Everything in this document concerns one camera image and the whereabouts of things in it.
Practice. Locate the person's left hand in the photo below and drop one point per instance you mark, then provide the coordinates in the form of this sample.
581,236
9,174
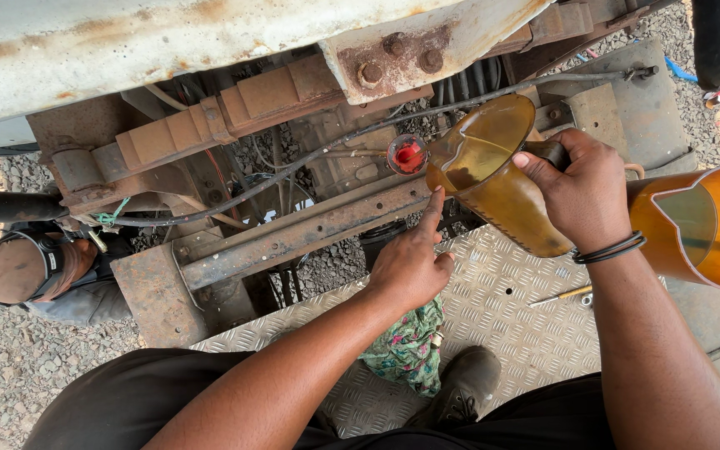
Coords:
407,269

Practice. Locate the person's right hand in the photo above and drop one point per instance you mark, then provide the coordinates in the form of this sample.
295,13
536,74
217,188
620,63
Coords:
585,194

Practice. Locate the amber plastic oil jug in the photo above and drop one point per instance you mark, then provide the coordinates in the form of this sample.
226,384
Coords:
491,169

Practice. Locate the black wrist bands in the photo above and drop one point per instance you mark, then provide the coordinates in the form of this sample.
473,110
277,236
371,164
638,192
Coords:
610,249

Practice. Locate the green floral cloth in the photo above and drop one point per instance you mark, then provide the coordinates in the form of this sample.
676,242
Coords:
407,350

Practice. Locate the grey metal tank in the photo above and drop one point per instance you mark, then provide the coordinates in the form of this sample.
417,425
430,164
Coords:
635,112

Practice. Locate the small metal nut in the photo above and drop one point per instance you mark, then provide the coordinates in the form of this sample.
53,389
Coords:
587,300

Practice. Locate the red funnel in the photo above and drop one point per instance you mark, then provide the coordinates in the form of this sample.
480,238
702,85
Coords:
407,155

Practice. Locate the diamond plate metal platform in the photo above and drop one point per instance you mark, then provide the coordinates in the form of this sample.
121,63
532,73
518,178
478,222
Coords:
510,325

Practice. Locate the orange plastic oil jug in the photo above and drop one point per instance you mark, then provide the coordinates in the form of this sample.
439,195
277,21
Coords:
704,225

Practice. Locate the person's black boot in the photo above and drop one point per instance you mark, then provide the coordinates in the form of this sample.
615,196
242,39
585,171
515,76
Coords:
460,387

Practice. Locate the blue plastic scrap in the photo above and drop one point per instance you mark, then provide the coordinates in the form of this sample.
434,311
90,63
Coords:
680,70

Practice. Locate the person's black clothing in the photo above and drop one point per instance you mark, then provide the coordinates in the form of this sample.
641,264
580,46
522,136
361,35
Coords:
147,400

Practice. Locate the white rusty truck body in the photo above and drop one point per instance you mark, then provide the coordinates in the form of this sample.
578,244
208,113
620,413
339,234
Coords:
147,44

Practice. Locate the black pipe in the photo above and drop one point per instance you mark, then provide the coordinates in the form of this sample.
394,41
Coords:
7,206

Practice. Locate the rusty truck chassis frame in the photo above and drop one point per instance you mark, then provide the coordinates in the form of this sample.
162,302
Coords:
260,125

